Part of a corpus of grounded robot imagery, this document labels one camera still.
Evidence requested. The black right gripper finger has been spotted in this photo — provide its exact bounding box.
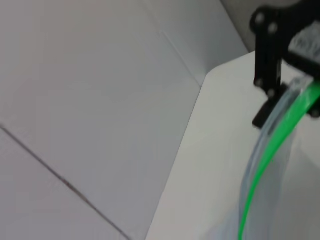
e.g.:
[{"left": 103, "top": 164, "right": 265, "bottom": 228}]
[{"left": 310, "top": 96, "right": 320, "bottom": 119}]

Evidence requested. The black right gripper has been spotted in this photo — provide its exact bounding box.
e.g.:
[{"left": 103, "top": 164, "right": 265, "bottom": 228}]
[{"left": 250, "top": 0, "right": 320, "bottom": 129}]

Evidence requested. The clear green-zip document bag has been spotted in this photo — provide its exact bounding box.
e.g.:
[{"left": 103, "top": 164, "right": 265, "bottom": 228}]
[{"left": 204, "top": 77, "right": 320, "bottom": 240}]

